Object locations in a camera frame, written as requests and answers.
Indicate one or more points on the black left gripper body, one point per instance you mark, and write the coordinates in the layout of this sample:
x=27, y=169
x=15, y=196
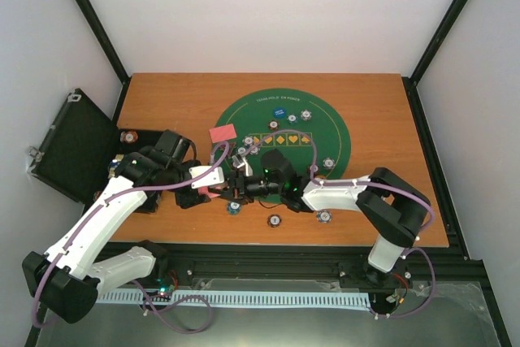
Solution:
x=187, y=200

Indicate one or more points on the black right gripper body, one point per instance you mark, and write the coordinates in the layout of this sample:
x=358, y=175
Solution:
x=247, y=193

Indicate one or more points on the red playing card deck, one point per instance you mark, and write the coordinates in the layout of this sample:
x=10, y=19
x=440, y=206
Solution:
x=209, y=193

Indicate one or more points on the teal 50 chip stack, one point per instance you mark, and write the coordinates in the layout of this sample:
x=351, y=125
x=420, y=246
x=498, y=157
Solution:
x=233, y=208

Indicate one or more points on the brown 100 chip stack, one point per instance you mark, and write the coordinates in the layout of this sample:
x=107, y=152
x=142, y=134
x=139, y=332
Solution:
x=274, y=221

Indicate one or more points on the red card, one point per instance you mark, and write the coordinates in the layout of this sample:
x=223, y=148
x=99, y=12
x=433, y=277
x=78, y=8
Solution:
x=222, y=133

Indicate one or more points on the blue small blind button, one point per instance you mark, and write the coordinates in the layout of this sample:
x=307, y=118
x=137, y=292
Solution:
x=279, y=112

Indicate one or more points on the blue 10 chip stack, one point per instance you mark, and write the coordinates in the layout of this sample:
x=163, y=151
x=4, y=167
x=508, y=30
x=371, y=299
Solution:
x=324, y=216

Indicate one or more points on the black triangular all-in marker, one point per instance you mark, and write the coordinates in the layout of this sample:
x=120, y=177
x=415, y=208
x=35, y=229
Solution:
x=231, y=149

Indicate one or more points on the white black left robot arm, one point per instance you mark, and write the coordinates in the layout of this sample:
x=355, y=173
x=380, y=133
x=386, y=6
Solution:
x=67, y=278

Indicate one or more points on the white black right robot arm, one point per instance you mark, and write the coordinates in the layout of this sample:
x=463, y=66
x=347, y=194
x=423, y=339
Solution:
x=396, y=210

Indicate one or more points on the brown chip in case corner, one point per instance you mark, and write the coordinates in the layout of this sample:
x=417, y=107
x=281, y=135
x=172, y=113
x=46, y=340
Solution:
x=128, y=137

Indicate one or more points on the round green poker mat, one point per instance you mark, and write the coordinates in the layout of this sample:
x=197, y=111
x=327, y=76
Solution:
x=327, y=130

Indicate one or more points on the black poker chip case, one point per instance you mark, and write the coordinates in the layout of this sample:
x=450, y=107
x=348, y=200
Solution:
x=77, y=152

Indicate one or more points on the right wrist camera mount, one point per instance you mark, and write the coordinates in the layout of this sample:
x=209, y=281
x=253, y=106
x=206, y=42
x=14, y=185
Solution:
x=240, y=162

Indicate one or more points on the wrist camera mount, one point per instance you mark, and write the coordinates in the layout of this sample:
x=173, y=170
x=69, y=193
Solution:
x=240, y=162
x=205, y=176

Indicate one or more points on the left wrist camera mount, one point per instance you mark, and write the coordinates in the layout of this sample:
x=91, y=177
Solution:
x=205, y=176

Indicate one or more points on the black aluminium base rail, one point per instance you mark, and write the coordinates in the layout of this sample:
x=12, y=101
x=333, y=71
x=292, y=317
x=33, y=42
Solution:
x=348, y=265

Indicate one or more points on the light blue cable duct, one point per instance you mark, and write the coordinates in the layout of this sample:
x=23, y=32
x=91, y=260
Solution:
x=264, y=300

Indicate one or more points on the black right frame post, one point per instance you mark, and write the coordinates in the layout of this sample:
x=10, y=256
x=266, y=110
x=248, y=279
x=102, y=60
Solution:
x=449, y=19

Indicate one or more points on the black frame post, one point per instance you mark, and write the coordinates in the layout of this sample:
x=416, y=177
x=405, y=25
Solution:
x=95, y=24
x=449, y=19

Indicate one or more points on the black left frame post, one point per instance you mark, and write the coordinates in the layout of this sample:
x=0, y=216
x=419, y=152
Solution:
x=95, y=24

